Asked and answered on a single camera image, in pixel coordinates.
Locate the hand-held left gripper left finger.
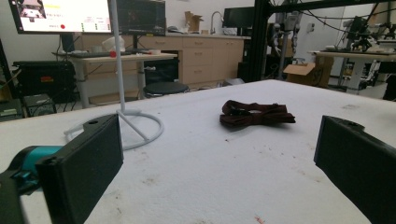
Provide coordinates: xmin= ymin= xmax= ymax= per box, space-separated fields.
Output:
xmin=35 ymin=113 xmax=124 ymax=224

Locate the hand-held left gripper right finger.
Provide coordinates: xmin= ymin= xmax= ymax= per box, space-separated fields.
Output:
xmin=313 ymin=115 xmax=396 ymax=224

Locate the dark red bow tie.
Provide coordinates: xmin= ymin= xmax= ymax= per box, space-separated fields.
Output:
xmin=219 ymin=99 xmax=296 ymax=128

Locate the small black box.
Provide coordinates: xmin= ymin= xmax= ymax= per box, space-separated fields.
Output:
xmin=22 ymin=93 xmax=58 ymax=119

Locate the black equipment case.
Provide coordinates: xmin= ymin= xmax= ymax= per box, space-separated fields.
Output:
xmin=12 ymin=60 xmax=78 ymax=105

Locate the white metal stand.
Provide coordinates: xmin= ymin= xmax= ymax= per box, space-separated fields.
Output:
xmin=64 ymin=0 xmax=165 ymax=151

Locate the wooden desk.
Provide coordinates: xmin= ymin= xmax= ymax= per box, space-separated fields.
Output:
xmin=51 ymin=50 xmax=178 ymax=109

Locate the wooden workbench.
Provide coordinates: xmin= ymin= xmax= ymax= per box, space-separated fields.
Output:
xmin=307 ymin=46 xmax=396 ymax=94

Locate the black round stool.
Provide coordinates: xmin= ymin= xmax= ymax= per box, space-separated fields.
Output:
xmin=143 ymin=81 xmax=191 ymax=99

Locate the lit computer monitor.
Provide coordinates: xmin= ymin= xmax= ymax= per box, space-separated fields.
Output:
xmin=7 ymin=0 xmax=113 ymax=35

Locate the dark computer monitor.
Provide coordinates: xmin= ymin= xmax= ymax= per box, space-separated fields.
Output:
xmin=116 ymin=0 xmax=167 ymax=37

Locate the wooden cabinet with drawers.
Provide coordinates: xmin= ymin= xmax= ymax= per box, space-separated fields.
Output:
xmin=81 ymin=32 xmax=252 ymax=90

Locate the open cardboard box on counter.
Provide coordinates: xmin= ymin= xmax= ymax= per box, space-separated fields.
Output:
xmin=184 ymin=10 xmax=205 ymax=33

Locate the black monitor by sink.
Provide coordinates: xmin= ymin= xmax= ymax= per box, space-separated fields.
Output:
xmin=222 ymin=6 xmax=256 ymax=30

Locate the metal faucet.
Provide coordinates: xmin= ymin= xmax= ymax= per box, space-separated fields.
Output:
xmin=209 ymin=10 xmax=224 ymax=35

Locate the black metal frame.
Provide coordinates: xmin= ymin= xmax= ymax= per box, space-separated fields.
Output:
xmin=247 ymin=0 xmax=396 ymax=83

